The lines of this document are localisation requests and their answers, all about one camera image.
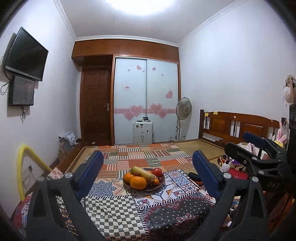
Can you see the brown plate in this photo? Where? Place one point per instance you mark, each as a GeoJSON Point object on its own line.
{"type": "Point", "coordinates": [159, 185]}

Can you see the wooden headboard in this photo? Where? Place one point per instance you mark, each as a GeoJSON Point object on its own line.
{"type": "Point", "coordinates": [240, 125]}

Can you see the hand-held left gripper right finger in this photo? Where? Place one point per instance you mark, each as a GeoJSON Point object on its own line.
{"type": "Point", "coordinates": [205, 175]}

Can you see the black pouch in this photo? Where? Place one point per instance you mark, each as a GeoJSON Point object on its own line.
{"type": "Point", "coordinates": [195, 178]}

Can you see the patchwork blanket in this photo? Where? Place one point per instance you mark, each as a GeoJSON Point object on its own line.
{"type": "Point", "coordinates": [111, 208]}

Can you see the wall socket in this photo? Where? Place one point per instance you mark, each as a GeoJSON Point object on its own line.
{"type": "Point", "coordinates": [30, 169]}

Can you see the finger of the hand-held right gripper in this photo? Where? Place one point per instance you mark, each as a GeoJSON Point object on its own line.
{"type": "Point", "coordinates": [238, 153]}
{"type": "Point", "coordinates": [253, 139]}

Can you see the small wall monitor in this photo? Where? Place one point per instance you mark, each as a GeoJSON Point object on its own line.
{"type": "Point", "coordinates": [22, 91]}

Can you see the large orange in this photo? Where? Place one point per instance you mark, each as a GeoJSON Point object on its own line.
{"type": "Point", "coordinates": [138, 183]}
{"type": "Point", "coordinates": [128, 178]}

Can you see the small mandarin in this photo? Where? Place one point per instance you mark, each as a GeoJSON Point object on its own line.
{"type": "Point", "coordinates": [155, 182]}

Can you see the red box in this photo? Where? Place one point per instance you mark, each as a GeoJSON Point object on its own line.
{"type": "Point", "coordinates": [238, 175]}

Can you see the black wall television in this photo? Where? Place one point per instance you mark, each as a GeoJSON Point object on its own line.
{"type": "Point", "coordinates": [26, 54]}

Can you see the wooden footboard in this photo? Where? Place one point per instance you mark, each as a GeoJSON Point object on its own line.
{"type": "Point", "coordinates": [69, 157]}

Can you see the standing fan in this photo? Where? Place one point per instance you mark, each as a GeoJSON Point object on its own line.
{"type": "Point", "coordinates": [183, 108]}

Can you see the bag of clothes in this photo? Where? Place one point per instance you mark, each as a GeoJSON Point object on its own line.
{"type": "Point", "coordinates": [67, 140]}

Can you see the clear bottle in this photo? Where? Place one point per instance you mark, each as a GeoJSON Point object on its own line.
{"type": "Point", "coordinates": [225, 165]}

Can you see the hanging hat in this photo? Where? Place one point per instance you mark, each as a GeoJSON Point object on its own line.
{"type": "Point", "coordinates": [289, 89]}

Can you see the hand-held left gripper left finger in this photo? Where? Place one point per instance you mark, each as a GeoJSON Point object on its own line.
{"type": "Point", "coordinates": [91, 171]}

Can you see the brown wooden door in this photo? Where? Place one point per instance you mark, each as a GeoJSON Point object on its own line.
{"type": "Point", "coordinates": [96, 104]}

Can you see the red tomato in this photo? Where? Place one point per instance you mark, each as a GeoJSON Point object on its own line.
{"type": "Point", "coordinates": [157, 171]}

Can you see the woven bed mat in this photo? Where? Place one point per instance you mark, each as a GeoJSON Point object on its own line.
{"type": "Point", "coordinates": [196, 148]}

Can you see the pink bunny plush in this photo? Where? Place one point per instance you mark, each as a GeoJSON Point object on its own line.
{"type": "Point", "coordinates": [281, 136]}

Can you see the wardrobe with heart stickers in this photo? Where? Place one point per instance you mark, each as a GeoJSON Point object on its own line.
{"type": "Point", "coordinates": [145, 102]}

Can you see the yellow foam tube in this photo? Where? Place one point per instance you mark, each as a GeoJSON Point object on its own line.
{"type": "Point", "coordinates": [26, 166]}

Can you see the white appliance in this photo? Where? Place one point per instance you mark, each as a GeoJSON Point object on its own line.
{"type": "Point", "coordinates": [143, 133]}

